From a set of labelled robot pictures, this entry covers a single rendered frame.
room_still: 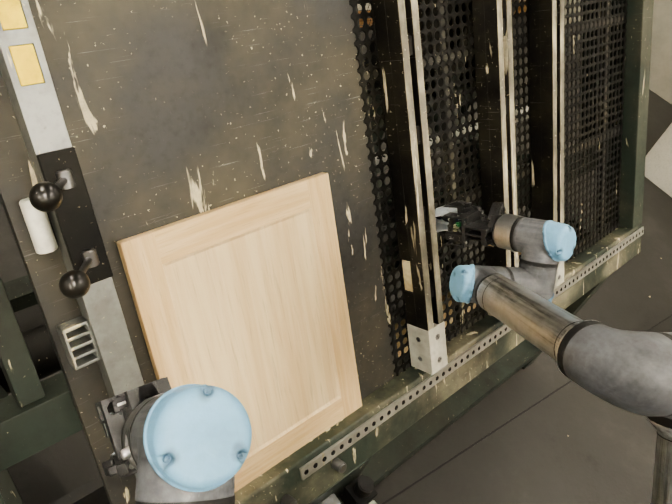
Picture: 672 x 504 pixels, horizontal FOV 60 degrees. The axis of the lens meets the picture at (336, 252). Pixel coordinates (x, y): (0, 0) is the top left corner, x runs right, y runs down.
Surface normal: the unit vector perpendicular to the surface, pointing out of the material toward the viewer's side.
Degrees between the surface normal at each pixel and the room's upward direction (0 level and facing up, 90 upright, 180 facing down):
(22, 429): 57
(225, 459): 28
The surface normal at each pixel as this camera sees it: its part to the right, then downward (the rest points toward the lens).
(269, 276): 0.65, 0.18
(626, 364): -0.50, -0.29
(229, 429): 0.46, -0.27
